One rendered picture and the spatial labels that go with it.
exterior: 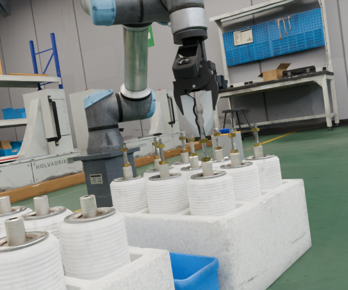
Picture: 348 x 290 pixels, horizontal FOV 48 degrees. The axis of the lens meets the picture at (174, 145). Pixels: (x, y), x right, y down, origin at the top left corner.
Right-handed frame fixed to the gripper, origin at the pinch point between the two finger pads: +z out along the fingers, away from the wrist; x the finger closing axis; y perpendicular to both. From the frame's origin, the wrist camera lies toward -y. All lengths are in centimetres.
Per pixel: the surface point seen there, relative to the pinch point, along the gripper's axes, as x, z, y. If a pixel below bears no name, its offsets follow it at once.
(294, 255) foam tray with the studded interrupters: -14.2, 32.9, 16.0
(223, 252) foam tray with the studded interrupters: -3.0, 22.7, -8.7
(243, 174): -6.2, 11.1, 7.3
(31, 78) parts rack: 367, -108, 455
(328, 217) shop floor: -25, 35, 54
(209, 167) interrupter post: -0.6, 7.7, -0.2
